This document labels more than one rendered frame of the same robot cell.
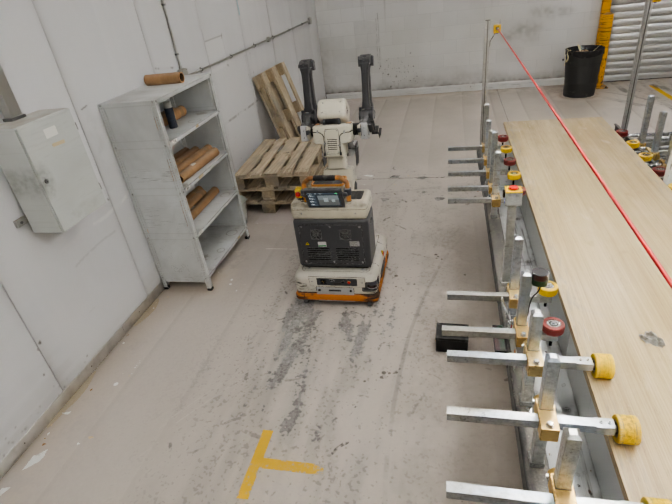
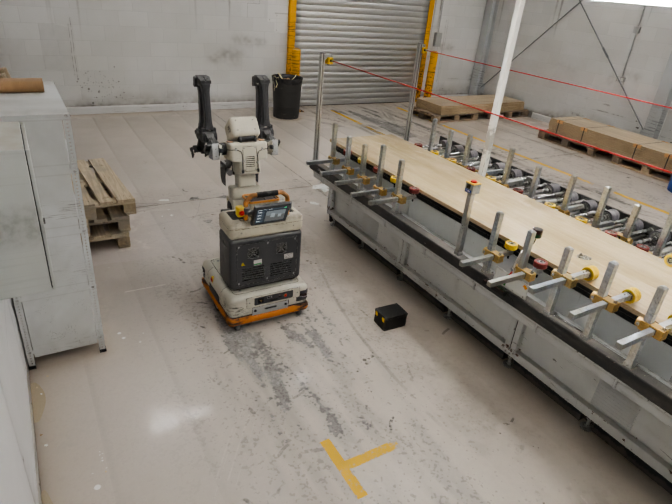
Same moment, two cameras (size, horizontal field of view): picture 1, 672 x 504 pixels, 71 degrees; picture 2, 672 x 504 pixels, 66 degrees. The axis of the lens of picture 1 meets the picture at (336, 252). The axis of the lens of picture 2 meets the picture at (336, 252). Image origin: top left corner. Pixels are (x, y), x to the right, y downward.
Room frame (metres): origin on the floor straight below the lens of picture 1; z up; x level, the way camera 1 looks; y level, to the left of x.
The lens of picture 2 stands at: (0.42, 2.08, 2.28)
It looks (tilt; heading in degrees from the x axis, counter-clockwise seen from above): 28 degrees down; 312
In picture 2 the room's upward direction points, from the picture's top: 5 degrees clockwise
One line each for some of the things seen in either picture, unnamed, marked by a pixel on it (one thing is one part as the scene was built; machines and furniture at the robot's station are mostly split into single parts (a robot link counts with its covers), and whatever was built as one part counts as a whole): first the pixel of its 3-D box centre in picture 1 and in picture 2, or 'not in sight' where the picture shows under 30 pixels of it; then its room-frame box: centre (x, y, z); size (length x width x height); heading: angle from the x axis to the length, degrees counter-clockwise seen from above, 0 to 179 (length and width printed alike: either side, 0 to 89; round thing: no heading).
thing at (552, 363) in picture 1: (543, 414); (599, 302); (0.93, -0.56, 0.93); 0.04 x 0.04 x 0.48; 75
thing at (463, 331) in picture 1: (498, 333); (515, 277); (1.40, -0.60, 0.84); 0.43 x 0.03 x 0.04; 75
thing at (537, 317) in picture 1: (530, 365); (557, 285); (1.18, -0.63, 0.89); 0.04 x 0.04 x 0.48; 75
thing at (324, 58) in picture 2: (489, 87); (322, 109); (3.87, -1.41, 1.20); 0.15 x 0.12 x 1.00; 165
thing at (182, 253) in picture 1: (187, 183); (41, 221); (3.75, 1.16, 0.78); 0.90 x 0.45 x 1.55; 165
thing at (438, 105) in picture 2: not in sight; (471, 104); (5.97, -7.93, 0.23); 2.41 x 0.77 x 0.17; 76
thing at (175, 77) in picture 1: (164, 78); (13, 85); (3.86, 1.13, 1.59); 0.30 x 0.08 x 0.08; 75
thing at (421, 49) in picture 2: (639, 70); (414, 100); (3.59, -2.44, 1.25); 0.15 x 0.08 x 1.10; 165
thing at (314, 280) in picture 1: (336, 281); (273, 297); (2.82, 0.02, 0.23); 0.41 x 0.02 x 0.08; 74
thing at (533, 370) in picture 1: (533, 357); (563, 278); (1.15, -0.62, 0.95); 0.14 x 0.06 x 0.05; 165
